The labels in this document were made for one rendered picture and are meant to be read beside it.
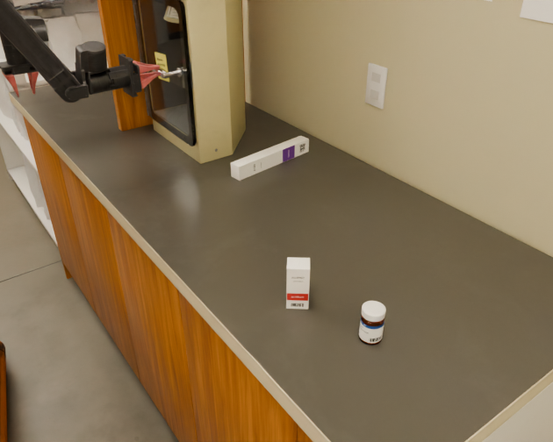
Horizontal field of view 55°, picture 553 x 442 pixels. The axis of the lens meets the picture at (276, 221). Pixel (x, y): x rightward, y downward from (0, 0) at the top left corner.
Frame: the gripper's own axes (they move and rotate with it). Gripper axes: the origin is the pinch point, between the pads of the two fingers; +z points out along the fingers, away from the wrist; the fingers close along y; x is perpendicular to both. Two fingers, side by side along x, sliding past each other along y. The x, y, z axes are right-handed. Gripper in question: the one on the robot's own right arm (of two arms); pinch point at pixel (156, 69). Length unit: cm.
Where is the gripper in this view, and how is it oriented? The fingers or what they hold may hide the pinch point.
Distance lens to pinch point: 156.1
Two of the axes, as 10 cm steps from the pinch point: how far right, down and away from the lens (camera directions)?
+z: 7.9, -3.2, 5.2
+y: 0.2, -8.4, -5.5
